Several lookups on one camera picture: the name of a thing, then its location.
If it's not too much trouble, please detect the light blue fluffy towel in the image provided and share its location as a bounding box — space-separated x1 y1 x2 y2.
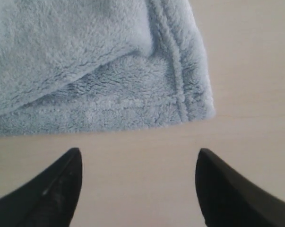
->
0 0 215 136

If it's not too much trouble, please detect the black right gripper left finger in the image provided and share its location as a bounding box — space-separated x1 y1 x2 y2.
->
0 148 83 227

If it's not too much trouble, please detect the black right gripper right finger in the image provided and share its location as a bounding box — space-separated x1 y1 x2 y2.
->
195 148 285 227

